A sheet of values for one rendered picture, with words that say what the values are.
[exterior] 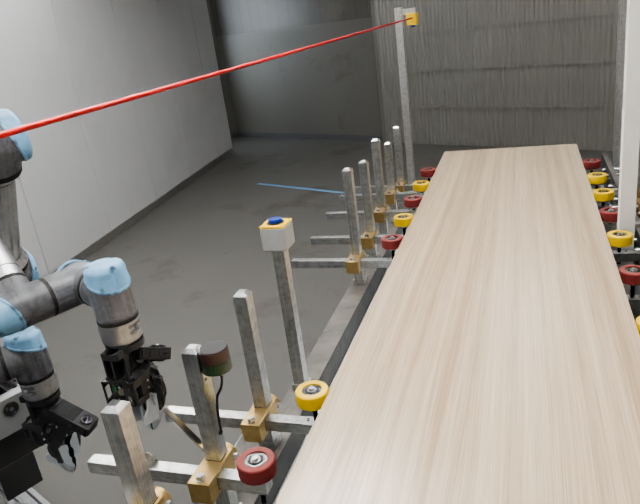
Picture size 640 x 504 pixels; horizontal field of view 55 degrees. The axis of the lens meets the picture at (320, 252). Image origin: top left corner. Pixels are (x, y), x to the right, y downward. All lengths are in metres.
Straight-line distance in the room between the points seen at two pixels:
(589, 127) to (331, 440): 6.25
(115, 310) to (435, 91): 7.08
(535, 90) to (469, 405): 6.22
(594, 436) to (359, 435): 0.46
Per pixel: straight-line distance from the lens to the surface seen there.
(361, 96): 8.72
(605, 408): 1.43
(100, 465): 1.54
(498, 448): 1.30
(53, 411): 1.51
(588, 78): 7.22
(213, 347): 1.26
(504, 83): 7.57
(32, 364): 1.46
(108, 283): 1.14
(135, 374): 1.23
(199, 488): 1.37
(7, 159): 1.46
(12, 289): 1.21
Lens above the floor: 1.72
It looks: 21 degrees down
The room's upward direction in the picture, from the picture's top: 8 degrees counter-clockwise
